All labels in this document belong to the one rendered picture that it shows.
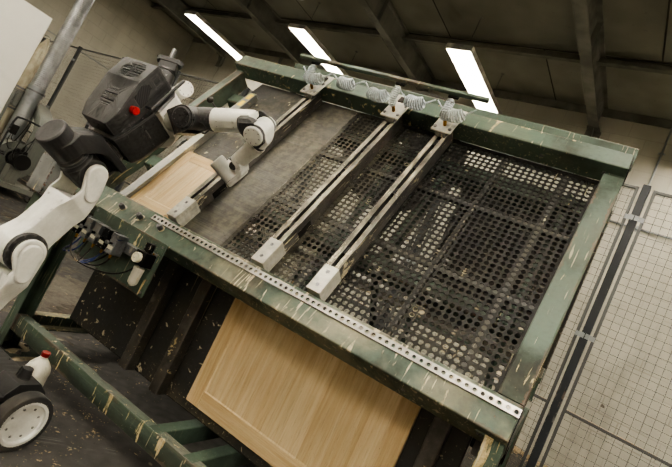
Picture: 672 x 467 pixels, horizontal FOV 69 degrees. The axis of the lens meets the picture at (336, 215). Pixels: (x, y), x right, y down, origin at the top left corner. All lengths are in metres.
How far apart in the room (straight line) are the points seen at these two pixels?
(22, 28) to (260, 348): 4.67
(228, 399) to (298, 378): 0.33
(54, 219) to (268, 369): 0.98
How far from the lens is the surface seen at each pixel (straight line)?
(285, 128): 2.59
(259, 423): 2.11
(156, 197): 2.48
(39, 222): 2.00
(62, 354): 2.53
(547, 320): 1.77
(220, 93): 3.08
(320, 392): 1.98
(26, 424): 2.11
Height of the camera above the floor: 1.05
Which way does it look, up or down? 5 degrees up
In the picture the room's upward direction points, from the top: 25 degrees clockwise
